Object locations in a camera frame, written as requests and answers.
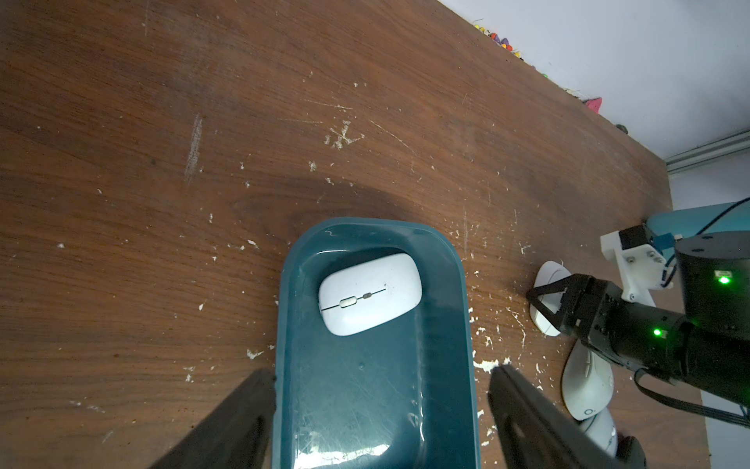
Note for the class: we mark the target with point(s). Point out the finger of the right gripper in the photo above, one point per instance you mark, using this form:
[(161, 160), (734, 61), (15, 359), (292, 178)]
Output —
[(566, 288), (564, 320)]

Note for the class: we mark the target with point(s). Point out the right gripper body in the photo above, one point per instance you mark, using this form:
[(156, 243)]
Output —
[(632, 335)]

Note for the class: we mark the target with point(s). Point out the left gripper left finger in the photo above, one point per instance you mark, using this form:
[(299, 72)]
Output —
[(235, 435)]

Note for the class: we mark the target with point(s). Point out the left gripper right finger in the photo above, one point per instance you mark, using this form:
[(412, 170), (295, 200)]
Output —
[(533, 433)]

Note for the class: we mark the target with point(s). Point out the white slim mouse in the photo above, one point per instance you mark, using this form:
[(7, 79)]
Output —
[(550, 272)]

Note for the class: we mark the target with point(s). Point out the silver mouse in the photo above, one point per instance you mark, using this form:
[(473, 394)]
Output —
[(601, 430)]

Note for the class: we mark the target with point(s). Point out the white ergonomic mouse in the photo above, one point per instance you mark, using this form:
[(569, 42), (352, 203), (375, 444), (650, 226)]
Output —
[(587, 383)]

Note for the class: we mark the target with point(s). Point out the teal plastic storage box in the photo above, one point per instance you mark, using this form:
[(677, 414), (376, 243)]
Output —
[(401, 395)]

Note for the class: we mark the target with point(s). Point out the black mouse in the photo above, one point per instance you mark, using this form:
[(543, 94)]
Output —
[(630, 452)]

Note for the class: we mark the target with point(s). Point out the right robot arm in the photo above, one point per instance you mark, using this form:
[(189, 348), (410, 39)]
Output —
[(681, 312)]

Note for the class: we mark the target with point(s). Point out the teal vase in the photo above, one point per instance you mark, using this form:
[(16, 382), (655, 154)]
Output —
[(688, 222)]

